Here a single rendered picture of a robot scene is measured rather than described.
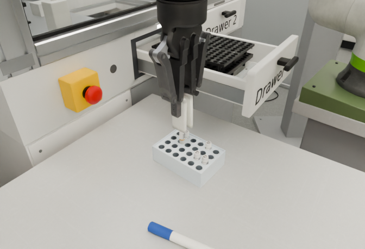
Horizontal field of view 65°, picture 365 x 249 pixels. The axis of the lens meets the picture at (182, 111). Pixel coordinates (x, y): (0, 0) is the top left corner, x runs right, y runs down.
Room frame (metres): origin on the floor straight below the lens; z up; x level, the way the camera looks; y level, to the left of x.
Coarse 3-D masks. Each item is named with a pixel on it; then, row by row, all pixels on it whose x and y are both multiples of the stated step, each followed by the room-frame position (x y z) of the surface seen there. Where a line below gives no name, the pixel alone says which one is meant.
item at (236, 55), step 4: (248, 44) 0.76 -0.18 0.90; (252, 44) 0.76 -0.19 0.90; (240, 48) 0.72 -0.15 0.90; (244, 48) 0.73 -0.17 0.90; (248, 48) 0.73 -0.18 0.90; (236, 52) 0.70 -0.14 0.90; (240, 52) 0.71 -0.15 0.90; (244, 52) 0.71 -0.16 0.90; (228, 56) 0.67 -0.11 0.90; (232, 56) 0.68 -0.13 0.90; (236, 56) 0.67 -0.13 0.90; (224, 60) 0.65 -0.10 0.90; (228, 60) 0.65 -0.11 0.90; (232, 60) 0.65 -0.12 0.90; (220, 64) 0.62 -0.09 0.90; (224, 64) 0.62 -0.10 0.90; (228, 64) 0.64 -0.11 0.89
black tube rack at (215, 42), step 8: (216, 40) 0.80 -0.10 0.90; (224, 40) 0.80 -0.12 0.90; (232, 40) 0.80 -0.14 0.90; (208, 48) 0.72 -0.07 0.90; (216, 48) 0.73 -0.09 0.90; (224, 48) 0.73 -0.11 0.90; (232, 48) 0.73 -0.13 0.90; (208, 56) 0.67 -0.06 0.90; (216, 56) 0.68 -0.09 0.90; (224, 56) 0.68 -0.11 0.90; (240, 56) 0.74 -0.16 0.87; (248, 56) 0.74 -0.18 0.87; (208, 64) 0.69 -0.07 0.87; (216, 64) 0.63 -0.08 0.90; (232, 64) 0.69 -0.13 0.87; (240, 64) 0.69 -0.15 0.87; (224, 72) 0.65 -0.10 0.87; (232, 72) 0.66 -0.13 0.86
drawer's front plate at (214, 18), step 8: (240, 0) 1.19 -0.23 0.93; (216, 8) 1.04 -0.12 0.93; (224, 8) 1.08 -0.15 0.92; (232, 8) 1.14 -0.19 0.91; (208, 16) 0.99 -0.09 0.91; (216, 16) 1.03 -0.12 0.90; (232, 16) 1.14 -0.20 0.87; (208, 24) 0.99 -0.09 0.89; (216, 24) 1.04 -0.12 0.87; (224, 24) 1.09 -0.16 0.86; (232, 24) 1.15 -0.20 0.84; (216, 32) 1.04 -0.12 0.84; (224, 32) 1.09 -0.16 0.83
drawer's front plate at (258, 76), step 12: (276, 48) 0.65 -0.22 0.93; (288, 48) 0.69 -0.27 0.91; (264, 60) 0.58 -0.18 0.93; (276, 60) 0.62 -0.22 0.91; (252, 72) 0.52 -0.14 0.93; (264, 72) 0.56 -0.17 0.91; (276, 72) 0.64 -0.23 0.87; (288, 72) 0.73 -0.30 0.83; (252, 84) 0.52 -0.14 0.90; (264, 84) 0.57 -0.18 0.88; (276, 84) 0.65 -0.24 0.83; (252, 96) 0.52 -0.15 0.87; (264, 96) 0.58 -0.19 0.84; (252, 108) 0.53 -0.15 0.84
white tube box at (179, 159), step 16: (160, 144) 0.46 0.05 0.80; (176, 144) 0.46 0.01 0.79; (192, 144) 0.46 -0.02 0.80; (160, 160) 0.43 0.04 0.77; (176, 160) 0.41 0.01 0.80; (192, 160) 0.41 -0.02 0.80; (208, 160) 0.41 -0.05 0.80; (224, 160) 0.43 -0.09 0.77; (192, 176) 0.38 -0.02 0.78; (208, 176) 0.39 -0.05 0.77
